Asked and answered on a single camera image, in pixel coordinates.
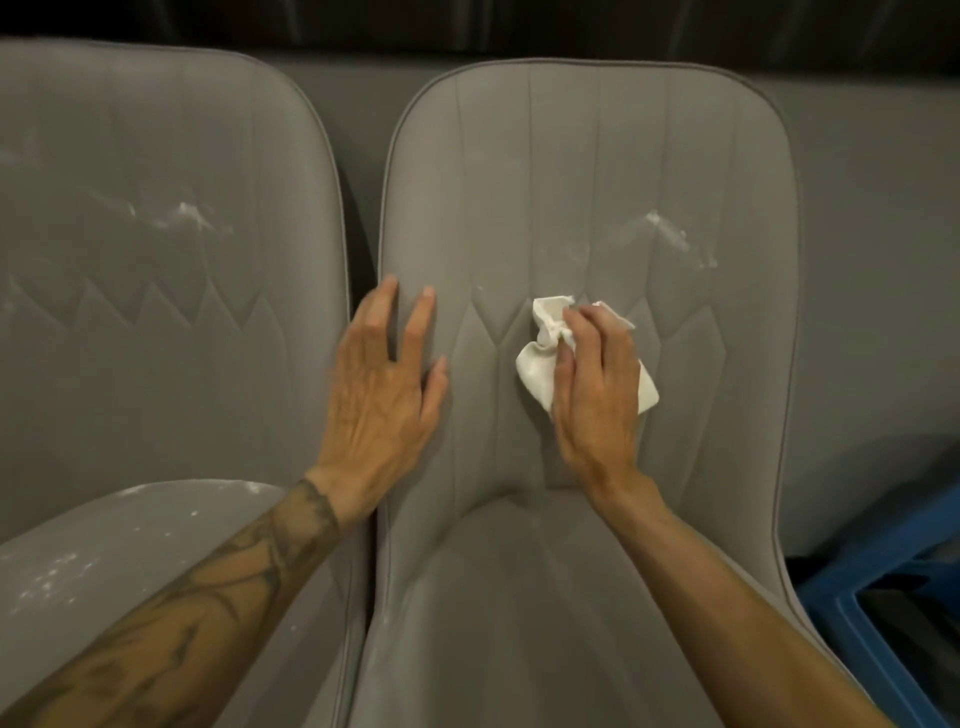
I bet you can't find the person's right hand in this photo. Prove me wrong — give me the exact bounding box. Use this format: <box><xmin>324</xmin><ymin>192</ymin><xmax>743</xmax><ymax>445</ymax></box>
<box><xmin>552</xmin><ymin>304</ymin><xmax>660</xmax><ymax>502</ymax></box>

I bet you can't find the person's right forearm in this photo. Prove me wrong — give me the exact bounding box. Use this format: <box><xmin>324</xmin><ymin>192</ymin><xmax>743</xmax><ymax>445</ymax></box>
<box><xmin>591</xmin><ymin>474</ymin><xmax>895</xmax><ymax>728</ymax></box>

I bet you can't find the grey upholstered chair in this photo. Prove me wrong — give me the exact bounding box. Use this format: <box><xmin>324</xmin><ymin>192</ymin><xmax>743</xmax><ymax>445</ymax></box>
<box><xmin>0</xmin><ymin>37</ymin><xmax>376</xmax><ymax>728</ymax></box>
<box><xmin>348</xmin><ymin>58</ymin><xmax>880</xmax><ymax>728</ymax></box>

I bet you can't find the person's left hand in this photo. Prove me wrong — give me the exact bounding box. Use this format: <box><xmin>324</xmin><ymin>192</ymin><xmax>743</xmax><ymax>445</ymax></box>
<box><xmin>306</xmin><ymin>274</ymin><xmax>450</xmax><ymax>528</ymax></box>

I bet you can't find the white cloth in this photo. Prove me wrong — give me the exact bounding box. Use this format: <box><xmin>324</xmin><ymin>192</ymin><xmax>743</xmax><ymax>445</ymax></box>
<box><xmin>514</xmin><ymin>295</ymin><xmax>661</xmax><ymax>423</ymax></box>

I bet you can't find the blue plastic crate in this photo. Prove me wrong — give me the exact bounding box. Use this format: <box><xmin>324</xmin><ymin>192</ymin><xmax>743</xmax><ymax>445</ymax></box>
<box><xmin>786</xmin><ymin>480</ymin><xmax>960</xmax><ymax>728</ymax></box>

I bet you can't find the person's left forearm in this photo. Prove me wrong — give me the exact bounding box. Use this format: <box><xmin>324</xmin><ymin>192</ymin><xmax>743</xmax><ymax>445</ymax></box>
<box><xmin>0</xmin><ymin>472</ymin><xmax>378</xmax><ymax>728</ymax></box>

